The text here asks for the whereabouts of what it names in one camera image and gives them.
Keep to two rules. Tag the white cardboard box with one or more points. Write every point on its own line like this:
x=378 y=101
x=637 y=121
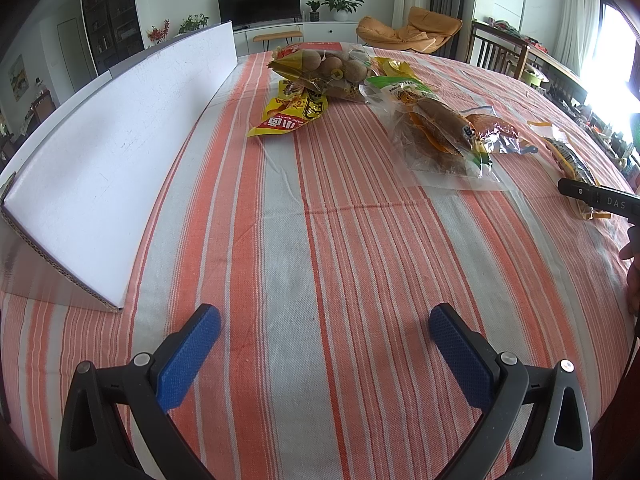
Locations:
x=125 y=135

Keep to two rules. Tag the orange lounge chair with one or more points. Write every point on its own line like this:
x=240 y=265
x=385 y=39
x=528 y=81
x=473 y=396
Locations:
x=405 y=32

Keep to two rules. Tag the small green potted plant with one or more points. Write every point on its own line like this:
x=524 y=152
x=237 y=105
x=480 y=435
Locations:
x=313 y=10

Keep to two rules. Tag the orange striped tablecloth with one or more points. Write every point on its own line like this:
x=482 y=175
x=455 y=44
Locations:
x=325 y=270

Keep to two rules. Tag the green-topped packet brown sausages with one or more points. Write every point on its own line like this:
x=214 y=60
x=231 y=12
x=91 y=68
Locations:
x=435 y=132

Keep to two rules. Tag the light green pot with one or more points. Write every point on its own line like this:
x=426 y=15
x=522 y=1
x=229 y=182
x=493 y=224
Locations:
x=535 y=77

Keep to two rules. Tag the cluttered wooden side table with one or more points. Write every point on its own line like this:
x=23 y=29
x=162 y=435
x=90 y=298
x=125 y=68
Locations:
x=557 y=67

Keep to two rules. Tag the green and yellow snack packet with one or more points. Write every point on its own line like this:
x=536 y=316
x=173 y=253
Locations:
x=392 y=66

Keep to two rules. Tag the clear packet reddish-brown snack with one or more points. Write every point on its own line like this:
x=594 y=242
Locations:
x=495 y=127

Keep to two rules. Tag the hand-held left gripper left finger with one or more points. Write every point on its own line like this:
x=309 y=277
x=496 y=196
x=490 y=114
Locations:
x=190 y=352

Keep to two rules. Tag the green plant in white pot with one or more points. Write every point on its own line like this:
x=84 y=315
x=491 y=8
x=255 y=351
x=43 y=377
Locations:
x=194 y=24

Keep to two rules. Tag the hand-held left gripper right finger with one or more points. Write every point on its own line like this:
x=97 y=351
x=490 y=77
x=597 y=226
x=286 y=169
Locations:
x=460 y=360

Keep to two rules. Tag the wooden stool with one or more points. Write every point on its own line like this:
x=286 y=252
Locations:
x=277 y=36

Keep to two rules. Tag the red flower arrangement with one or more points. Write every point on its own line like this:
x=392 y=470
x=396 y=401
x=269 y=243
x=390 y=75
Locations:
x=157 y=34

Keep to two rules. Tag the bag of kiwis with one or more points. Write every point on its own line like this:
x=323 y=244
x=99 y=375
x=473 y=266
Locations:
x=325 y=71

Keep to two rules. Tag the white door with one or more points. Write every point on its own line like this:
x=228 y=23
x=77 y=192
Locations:
x=75 y=55

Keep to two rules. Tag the yellow-edged clear snack packet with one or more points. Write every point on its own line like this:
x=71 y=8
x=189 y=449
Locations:
x=572 y=160

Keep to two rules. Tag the white television cabinet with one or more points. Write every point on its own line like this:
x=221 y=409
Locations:
x=320 y=30

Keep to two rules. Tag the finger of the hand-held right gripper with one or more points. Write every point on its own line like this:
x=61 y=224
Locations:
x=600 y=201

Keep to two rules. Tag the person's right hand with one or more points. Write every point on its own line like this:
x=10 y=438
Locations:
x=632 y=270

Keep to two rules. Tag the large green potted plant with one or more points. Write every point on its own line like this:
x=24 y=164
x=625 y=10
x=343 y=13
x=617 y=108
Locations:
x=342 y=4

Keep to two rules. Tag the framed wall painting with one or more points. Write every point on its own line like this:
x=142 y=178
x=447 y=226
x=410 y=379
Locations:
x=19 y=77

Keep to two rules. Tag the yellow snack packet red print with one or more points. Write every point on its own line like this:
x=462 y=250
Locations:
x=290 y=117

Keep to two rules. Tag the white sheer curtain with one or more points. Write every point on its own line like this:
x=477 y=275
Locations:
x=582 y=15

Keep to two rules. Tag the dark wooden chair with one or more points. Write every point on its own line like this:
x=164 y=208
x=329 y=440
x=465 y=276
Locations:
x=495 y=52

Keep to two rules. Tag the black television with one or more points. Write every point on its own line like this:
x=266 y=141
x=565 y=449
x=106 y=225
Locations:
x=260 y=2

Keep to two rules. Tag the black display cabinet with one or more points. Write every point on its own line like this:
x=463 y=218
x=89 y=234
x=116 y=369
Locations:
x=112 y=15

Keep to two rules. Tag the wooden dining chair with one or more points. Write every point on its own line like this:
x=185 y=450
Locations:
x=44 y=105

